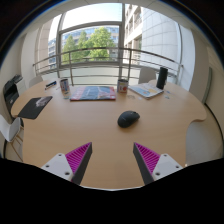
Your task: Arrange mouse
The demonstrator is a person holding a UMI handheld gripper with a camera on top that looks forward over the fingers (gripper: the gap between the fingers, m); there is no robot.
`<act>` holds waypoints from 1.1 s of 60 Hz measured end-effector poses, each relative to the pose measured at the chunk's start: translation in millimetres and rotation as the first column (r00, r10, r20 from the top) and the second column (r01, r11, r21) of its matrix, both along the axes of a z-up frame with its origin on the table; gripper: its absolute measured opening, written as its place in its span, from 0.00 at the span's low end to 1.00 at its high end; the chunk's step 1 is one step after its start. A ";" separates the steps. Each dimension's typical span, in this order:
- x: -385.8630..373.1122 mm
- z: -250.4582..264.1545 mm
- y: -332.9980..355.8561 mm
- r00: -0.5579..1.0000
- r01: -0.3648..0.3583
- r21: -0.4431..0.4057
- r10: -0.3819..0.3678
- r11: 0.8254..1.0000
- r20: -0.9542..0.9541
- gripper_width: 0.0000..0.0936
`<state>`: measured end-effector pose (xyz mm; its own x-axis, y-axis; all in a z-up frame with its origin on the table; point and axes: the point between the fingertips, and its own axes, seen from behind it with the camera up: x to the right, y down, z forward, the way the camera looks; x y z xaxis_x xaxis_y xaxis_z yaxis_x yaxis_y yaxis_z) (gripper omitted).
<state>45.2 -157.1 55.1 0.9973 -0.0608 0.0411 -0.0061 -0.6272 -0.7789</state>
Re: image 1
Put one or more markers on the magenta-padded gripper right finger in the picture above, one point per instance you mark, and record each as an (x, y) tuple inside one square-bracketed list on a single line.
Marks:
[(165, 165)]

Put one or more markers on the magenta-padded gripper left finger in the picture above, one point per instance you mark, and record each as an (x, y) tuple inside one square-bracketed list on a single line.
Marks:
[(60, 165)]

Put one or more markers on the black computer mouse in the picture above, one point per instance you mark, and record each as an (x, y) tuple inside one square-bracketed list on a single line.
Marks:
[(128, 119)]

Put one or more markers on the black printed mouse pad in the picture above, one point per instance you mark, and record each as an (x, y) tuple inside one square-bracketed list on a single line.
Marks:
[(33, 108)]

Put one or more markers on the white shell chair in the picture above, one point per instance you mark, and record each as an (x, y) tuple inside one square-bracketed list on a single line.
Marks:
[(146, 75), (35, 81), (8, 128)]

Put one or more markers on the small green sticker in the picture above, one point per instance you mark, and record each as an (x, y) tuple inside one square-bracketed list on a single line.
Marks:
[(66, 97)]

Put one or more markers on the clear round sticker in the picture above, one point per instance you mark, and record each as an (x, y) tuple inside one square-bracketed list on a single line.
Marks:
[(130, 97)]

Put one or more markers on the white illustrated booklet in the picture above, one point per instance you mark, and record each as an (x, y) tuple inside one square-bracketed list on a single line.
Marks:
[(146, 90)]

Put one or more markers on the blue marker pen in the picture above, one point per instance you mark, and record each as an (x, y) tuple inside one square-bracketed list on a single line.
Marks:
[(51, 87)]

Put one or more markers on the red and blue magazine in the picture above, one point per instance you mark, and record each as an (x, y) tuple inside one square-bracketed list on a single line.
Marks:
[(93, 93)]

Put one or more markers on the black board eraser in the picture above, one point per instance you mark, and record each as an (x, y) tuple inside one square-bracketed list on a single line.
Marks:
[(50, 83)]

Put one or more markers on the black cylinder speaker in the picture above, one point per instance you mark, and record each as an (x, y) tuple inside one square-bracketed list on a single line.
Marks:
[(162, 78)]

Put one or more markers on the black and white office printer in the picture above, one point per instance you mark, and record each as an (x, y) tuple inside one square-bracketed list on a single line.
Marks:
[(10, 93)]

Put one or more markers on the white printed mug with plant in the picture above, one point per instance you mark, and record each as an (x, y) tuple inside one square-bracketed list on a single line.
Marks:
[(122, 86)]

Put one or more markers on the metal balcony railing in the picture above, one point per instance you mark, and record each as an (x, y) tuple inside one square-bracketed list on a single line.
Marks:
[(100, 62)]

